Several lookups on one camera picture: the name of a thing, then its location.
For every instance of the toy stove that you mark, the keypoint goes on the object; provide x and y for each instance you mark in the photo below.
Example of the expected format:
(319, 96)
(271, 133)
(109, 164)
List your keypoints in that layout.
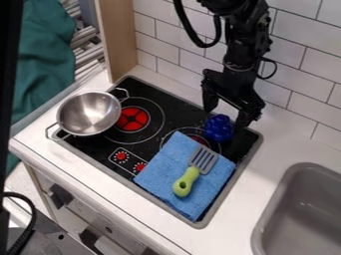
(151, 139)

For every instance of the silver pan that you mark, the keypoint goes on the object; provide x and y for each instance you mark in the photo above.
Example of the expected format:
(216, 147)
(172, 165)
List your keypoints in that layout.
(88, 113)

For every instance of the green cloth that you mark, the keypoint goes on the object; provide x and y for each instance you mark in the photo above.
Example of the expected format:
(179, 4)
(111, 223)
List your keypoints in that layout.
(42, 63)

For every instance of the toy sink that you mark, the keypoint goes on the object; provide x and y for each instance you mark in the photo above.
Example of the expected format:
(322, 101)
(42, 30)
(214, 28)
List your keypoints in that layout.
(302, 212)

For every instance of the blue toy grape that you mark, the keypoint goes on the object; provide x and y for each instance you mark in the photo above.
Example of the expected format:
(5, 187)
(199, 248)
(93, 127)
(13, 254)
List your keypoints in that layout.
(219, 127)

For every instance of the blue cloth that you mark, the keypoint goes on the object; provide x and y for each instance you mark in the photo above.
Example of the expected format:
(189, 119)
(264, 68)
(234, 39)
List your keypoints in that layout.
(185, 174)

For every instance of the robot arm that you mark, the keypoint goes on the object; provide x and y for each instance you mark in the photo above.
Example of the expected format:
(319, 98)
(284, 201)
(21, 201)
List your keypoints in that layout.
(245, 30)

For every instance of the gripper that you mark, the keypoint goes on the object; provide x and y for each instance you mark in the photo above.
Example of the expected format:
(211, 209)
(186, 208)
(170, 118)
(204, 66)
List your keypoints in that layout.
(235, 85)

